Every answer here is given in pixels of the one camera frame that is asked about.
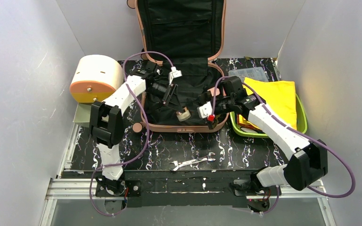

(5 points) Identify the round copper compact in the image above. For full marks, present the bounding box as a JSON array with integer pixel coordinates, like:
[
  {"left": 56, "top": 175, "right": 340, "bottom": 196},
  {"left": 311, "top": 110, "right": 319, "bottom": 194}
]
[{"left": 176, "top": 107, "right": 191, "bottom": 122}]

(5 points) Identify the black spring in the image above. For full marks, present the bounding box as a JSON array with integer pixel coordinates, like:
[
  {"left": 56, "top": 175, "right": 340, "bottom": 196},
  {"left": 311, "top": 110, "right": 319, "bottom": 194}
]
[{"left": 131, "top": 146, "right": 140, "bottom": 155}]

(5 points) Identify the clear plastic screw box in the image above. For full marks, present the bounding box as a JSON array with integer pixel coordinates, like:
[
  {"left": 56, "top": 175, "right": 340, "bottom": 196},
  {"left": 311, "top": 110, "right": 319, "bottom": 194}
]
[{"left": 228, "top": 67, "right": 269, "bottom": 82}]

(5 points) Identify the pink hard-shell suitcase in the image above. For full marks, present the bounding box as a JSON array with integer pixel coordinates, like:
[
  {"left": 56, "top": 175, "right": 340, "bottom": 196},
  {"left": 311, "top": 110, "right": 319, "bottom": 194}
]
[{"left": 127, "top": 0, "right": 229, "bottom": 133}]

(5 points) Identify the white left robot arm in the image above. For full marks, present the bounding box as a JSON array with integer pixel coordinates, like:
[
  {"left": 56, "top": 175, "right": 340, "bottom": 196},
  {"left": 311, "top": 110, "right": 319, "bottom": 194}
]
[{"left": 89, "top": 62, "right": 190, "bottom": 181}]

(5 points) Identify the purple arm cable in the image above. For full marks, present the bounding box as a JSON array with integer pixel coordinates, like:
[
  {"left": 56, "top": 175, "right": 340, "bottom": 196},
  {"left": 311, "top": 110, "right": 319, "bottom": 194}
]
[
  {"left": 211, "top": 76, "right": 356, "bottom": 216},
  {"left": 89, "top": 51, "right": 177, "bottom": 218}
]

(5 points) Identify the green plastic tray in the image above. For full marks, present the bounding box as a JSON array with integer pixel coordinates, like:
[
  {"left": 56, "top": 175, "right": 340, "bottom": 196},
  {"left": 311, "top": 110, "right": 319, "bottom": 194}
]
[{"left": 230, "top": 91, "right": 308, "bottom": 139}]

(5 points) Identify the yellow snack packet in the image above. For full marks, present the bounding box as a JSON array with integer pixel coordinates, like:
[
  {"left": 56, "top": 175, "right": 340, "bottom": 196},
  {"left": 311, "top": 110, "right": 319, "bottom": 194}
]
[{"left": 244, "top": 78, "right": 297, "bottom": 129}]

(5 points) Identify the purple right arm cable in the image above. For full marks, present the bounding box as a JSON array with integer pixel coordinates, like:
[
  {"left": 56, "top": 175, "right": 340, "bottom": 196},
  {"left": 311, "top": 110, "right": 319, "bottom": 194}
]
[{"left": 211, "top": 76, "right": 356, "bottom": 216}]

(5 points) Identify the silver open-end wrench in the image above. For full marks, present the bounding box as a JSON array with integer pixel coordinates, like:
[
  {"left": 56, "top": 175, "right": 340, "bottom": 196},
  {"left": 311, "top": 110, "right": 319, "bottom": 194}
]
[{"left": 170, "top": 152, "right": 216, "bottom": 171}]

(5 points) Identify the aluminium frame rail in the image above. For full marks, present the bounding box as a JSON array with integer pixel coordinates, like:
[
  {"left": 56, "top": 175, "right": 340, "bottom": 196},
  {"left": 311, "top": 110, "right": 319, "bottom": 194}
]
[{"left": 39, "top": 124, "right": 129, "bottom": 226}]

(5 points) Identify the cream cylindrical drum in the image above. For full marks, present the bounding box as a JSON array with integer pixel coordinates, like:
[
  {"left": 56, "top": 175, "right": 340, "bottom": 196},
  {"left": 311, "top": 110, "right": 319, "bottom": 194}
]
[{"left": 69, "top": 54, "right": 124, "bottom": 125}]

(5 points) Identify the white printed garment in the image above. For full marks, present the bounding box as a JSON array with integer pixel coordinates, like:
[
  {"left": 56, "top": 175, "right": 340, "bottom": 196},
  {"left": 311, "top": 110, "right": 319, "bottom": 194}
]
[{"left": 240, "top": 127, "right": 262, "bottom": 134}]

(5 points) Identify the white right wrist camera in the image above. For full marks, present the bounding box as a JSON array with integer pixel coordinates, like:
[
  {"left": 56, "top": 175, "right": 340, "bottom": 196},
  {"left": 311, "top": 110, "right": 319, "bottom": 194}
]
[{"left": 197, "top": 101, "right": 215, "bottom": 122}]

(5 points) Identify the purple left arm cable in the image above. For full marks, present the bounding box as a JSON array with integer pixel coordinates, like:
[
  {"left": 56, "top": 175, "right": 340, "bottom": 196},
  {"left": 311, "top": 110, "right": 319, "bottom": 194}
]
[{"left": 89, "top": 51, "right": 177, "bottom": 218}]

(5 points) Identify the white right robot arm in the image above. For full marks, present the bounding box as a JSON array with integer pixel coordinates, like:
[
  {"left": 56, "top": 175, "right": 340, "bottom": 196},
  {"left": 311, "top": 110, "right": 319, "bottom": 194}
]
[{"left": 197, "top": 76, "right": 328, "bottom": 191}]

